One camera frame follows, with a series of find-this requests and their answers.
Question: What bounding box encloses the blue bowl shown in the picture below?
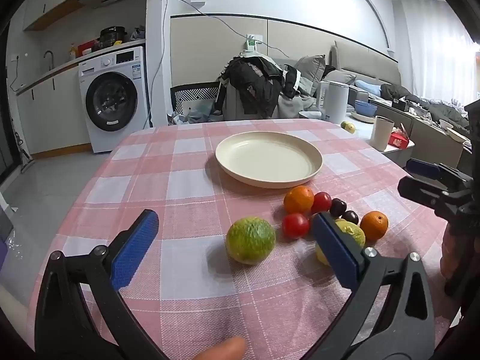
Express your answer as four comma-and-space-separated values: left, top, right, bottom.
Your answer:
354, 99, 379, 118

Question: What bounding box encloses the cream round plate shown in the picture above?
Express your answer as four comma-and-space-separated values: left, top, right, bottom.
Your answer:
215, 131, 324, 189

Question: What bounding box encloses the pink checked tablecloth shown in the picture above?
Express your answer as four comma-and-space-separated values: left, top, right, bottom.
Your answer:
26, 119, 462, 360

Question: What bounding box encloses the mop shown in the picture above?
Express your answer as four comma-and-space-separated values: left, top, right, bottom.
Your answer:
13, 131, 35, 174

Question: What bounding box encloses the light blue pillow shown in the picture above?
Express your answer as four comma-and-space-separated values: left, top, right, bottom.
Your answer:
354, 79, 383, 95

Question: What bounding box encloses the patterned storage basket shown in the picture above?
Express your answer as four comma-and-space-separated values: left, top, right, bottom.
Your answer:
170, 82, 223, 118

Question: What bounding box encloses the beige cup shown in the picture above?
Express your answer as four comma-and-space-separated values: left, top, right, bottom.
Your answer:
369, 115, 395, 152

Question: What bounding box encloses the dark blanket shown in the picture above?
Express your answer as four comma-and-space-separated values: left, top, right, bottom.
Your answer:
380, 83, 470, 128

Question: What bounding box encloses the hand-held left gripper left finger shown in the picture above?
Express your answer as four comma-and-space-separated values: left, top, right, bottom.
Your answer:
35, 210, 169, 360

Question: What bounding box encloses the beige low cabinet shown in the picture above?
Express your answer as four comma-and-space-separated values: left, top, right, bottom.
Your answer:
369, 99, 466, 170

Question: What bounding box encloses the red packet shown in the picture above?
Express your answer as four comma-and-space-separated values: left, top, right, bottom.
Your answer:
388, 127, 410, 148

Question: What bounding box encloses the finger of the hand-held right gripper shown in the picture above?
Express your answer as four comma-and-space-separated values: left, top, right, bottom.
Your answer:
406, 158, 473, 185
397, 175, 456, 211

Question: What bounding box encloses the white curtain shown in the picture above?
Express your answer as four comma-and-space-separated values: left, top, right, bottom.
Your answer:
401, 0, 478, 103

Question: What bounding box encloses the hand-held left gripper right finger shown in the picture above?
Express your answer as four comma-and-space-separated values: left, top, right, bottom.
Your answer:
312, 212, 436, 360

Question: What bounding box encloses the grey garment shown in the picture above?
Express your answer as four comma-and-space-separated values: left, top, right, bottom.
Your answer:
223, 82, 320, 121

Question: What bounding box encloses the grey pillow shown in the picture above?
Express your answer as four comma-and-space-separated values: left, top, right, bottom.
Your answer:
294, 54, 326, 91

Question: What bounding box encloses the large green guava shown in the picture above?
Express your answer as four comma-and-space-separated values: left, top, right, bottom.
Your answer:
226, 216, 277, 265

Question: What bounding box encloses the white side table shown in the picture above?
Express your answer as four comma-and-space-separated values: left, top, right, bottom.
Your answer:
299, 110, 416, 155

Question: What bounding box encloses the red box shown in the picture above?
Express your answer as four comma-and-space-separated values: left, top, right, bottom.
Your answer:
77, 39, 99, 57

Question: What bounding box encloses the white washing machine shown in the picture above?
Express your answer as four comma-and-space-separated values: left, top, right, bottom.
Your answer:
78, 46, 151, 154

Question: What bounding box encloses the red tomato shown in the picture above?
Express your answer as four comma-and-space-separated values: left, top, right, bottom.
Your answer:
310, 191, 333, 214
282, 213, 310, 239

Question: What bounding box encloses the person's right hand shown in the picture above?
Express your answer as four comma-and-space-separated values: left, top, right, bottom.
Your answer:
440, 227, 466, 293

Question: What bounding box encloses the white plate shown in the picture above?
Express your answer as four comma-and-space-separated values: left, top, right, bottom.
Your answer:
350, 110, 376, 125

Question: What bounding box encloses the person's left hand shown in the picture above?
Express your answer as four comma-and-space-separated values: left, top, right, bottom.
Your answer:
197, 335, 247, 360

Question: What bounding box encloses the white electric kettle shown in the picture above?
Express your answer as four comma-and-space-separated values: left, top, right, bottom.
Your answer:
316, 80, 350, 122

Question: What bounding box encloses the orange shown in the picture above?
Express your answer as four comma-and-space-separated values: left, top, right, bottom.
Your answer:
283, 185, 315, 214
359, 211, 389, 241

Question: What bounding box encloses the black rice cooker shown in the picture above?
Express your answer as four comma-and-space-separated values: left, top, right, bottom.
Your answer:
98, 26, 127, 48

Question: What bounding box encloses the kitchen base cabinet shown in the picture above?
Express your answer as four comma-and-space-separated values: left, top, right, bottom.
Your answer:
15, 60, 91, 158

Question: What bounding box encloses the beige headboard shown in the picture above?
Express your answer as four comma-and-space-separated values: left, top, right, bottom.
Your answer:
329, 40, 403, 88

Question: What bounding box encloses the yellow-green guava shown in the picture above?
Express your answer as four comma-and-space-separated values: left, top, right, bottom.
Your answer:
315, 218, 366, 267

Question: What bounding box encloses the kitchen wall cabinet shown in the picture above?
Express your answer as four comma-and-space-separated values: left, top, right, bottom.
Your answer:
22, 0, 88, 32

